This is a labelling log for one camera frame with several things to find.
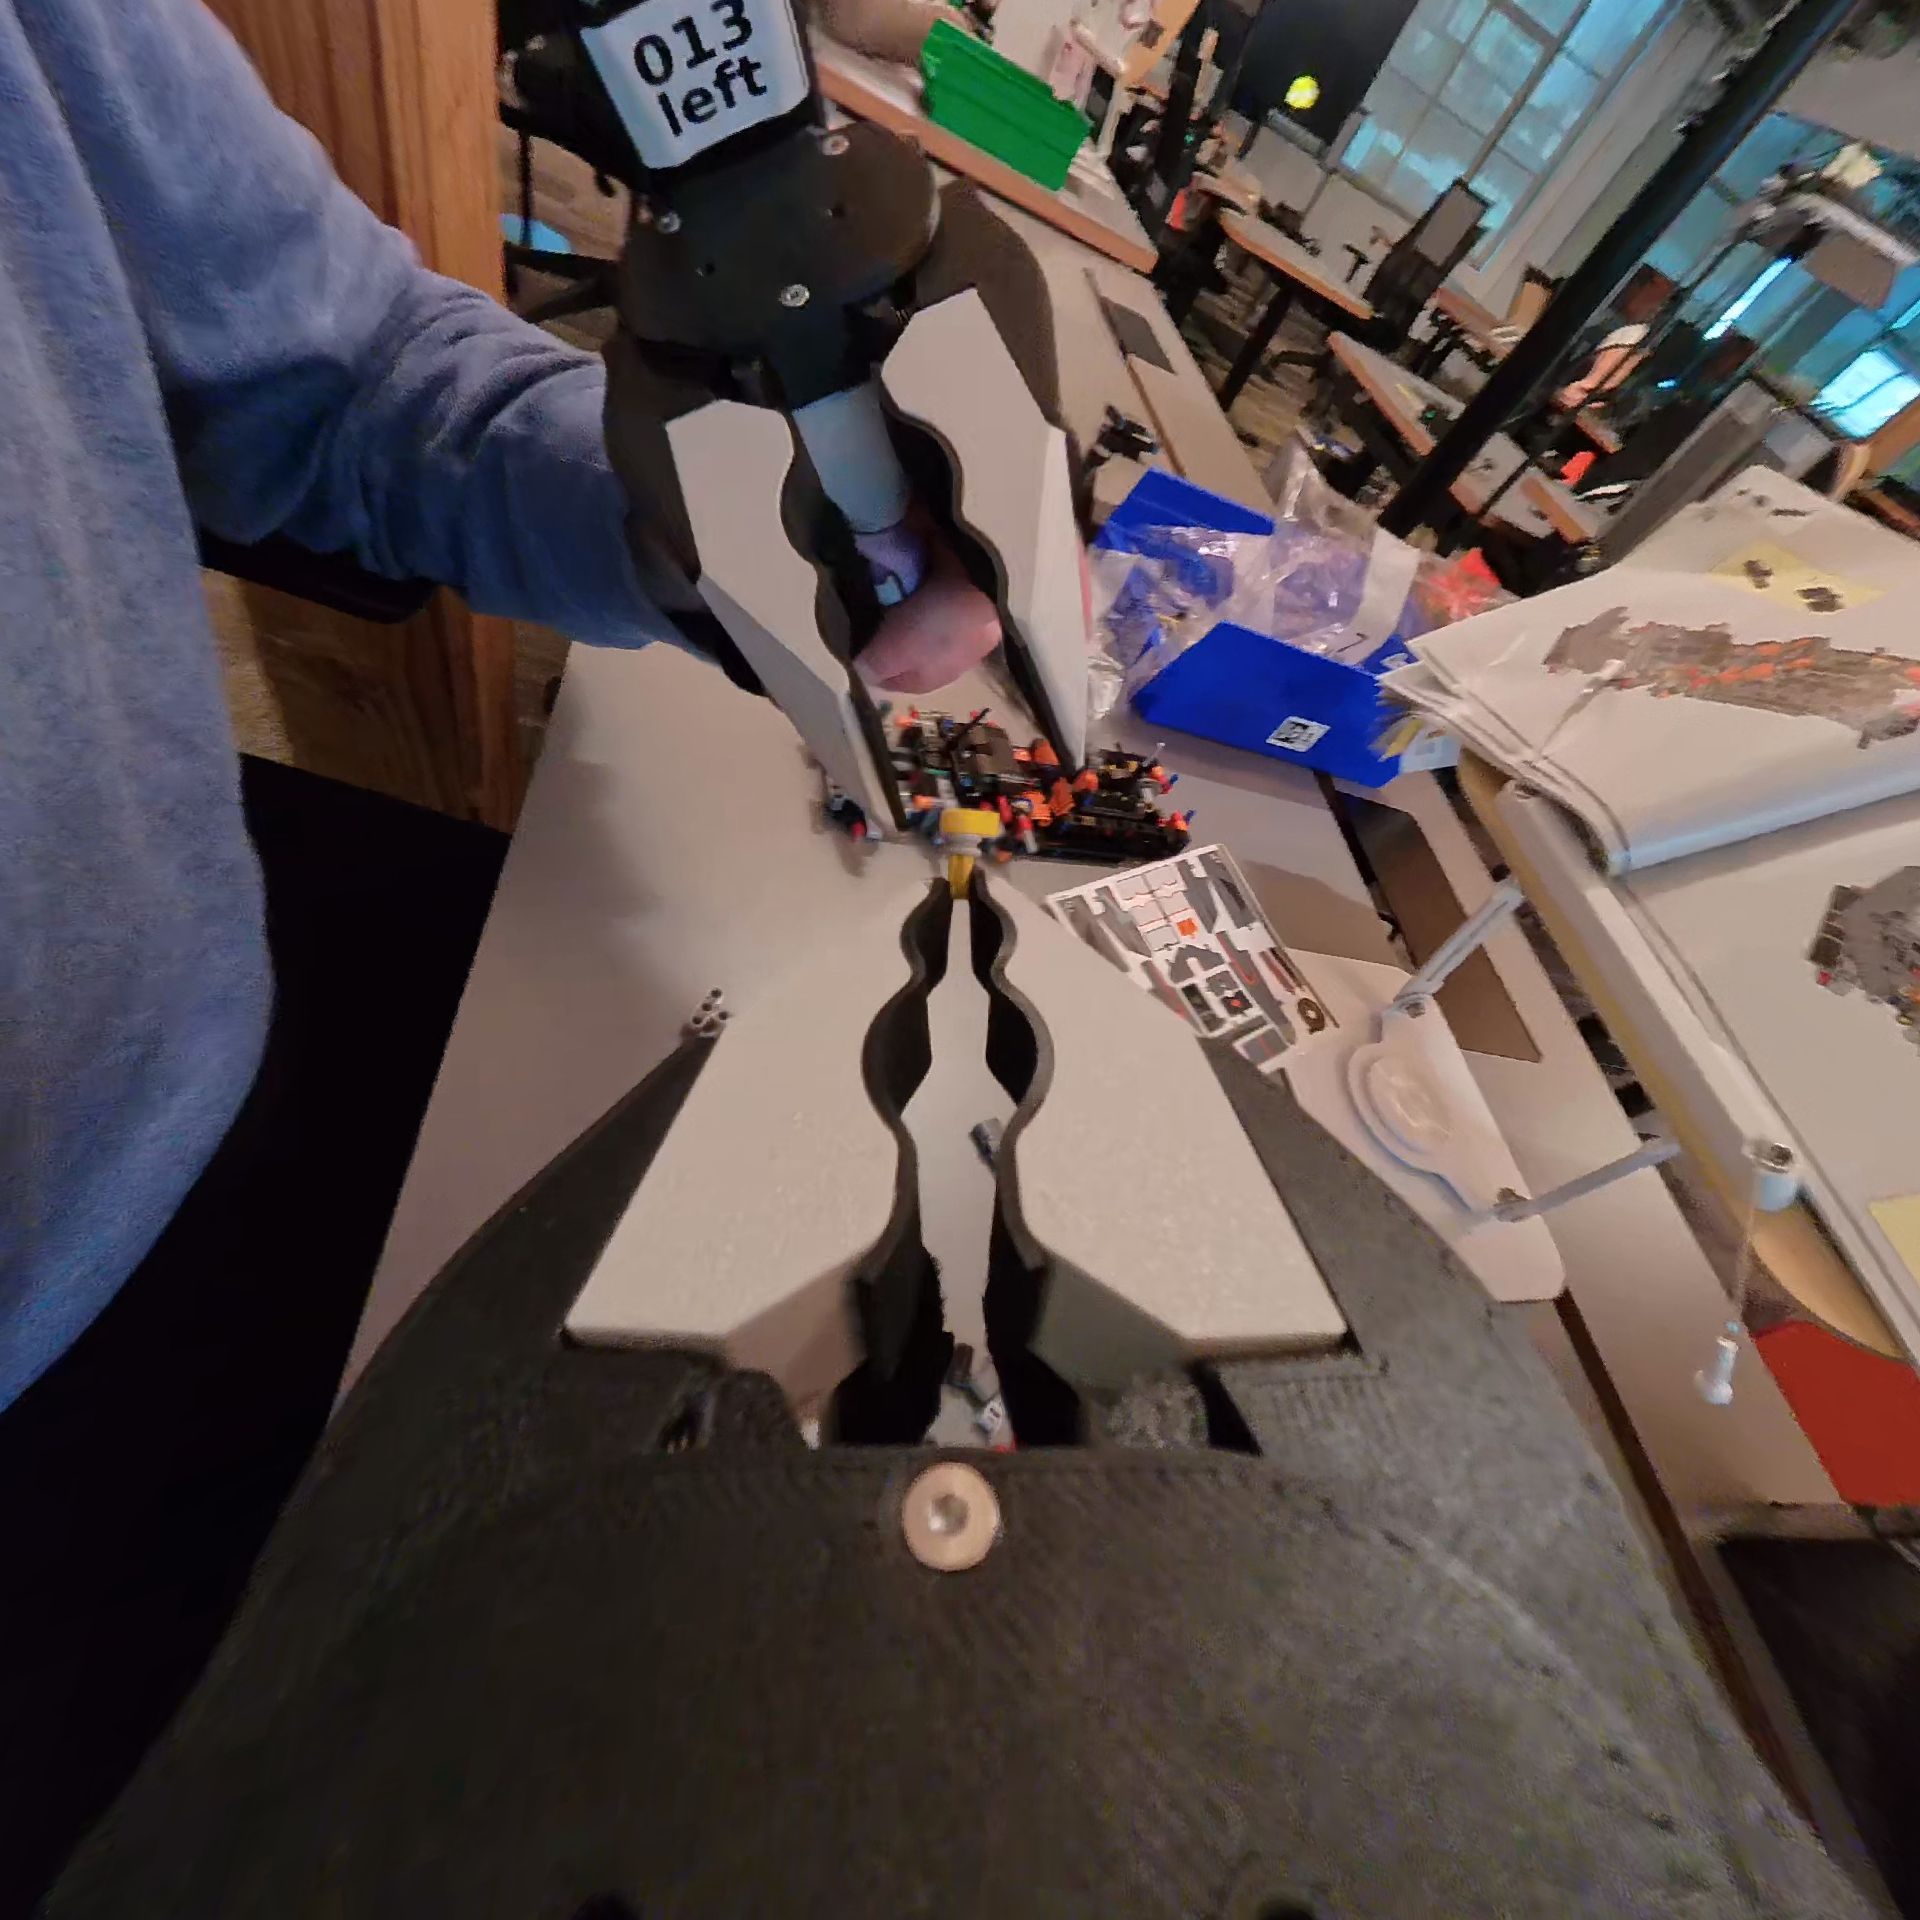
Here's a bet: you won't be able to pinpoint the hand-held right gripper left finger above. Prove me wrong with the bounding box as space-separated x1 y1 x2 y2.
564 879 963 1449

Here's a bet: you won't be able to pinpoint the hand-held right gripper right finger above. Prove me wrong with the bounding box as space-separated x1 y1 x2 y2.
969 874 1350 1449

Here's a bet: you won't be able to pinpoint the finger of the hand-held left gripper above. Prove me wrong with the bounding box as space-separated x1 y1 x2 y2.
662 393 906 836
874 289 1094 772

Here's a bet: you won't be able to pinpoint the pile of lego pieces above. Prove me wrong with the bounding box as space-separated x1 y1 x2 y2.
945 1118 1025 1451

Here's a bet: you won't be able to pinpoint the partly built lego car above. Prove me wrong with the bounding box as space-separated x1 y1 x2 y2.
821 703 1198 867

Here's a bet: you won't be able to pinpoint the person's left forearm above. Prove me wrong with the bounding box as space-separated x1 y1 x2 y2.
191 224 710 666

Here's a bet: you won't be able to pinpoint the lego instruction booklet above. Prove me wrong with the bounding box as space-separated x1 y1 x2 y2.
1375 463 1920 1326

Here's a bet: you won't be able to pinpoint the person's left hand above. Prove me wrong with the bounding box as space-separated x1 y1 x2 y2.
853 568 1009 698

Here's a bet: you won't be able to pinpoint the sticker sheet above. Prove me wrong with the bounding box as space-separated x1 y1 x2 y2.
1044 844 1341 1078

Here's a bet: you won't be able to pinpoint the white booklet stand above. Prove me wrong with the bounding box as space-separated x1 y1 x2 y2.
1287 750 1806 1311

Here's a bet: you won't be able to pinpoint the green plastic bin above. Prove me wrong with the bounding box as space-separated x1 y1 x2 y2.
916 17 1094 193

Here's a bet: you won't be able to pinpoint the crumpled clear plastic bags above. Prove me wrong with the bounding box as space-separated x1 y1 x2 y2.
1086 441 1422 712

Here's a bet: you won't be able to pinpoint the wood top office desk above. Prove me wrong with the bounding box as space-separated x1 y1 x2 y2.
1211 209 1375 409
1325 327 1596 544

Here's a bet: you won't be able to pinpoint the wooden building column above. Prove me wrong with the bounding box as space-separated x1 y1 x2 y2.
207 0 531 830

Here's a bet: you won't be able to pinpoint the blue plastic bin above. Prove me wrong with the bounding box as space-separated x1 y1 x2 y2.
1093 467 1466 794

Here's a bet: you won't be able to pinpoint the black office chair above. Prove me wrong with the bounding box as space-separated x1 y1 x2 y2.
1355 179 1498 344

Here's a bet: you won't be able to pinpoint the black steel pillar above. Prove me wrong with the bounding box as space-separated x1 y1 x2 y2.
1375 0 1871 544

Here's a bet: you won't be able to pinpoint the black wall screen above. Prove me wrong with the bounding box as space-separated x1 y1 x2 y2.
1241 0 1402 126

